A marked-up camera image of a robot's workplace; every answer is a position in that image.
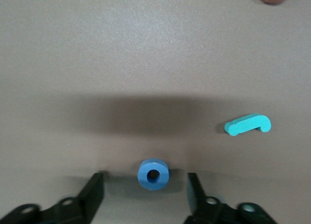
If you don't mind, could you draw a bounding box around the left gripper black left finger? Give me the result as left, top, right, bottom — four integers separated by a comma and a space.
0, 171, 105, 224

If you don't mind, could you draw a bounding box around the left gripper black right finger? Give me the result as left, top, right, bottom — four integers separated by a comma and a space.
182, 172, 279, 224

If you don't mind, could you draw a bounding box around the blue foam letter o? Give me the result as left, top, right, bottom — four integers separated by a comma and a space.
137, 158, 170, 191

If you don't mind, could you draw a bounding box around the teal foam letter l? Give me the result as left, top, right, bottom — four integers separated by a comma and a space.
224, 113, 272, 137

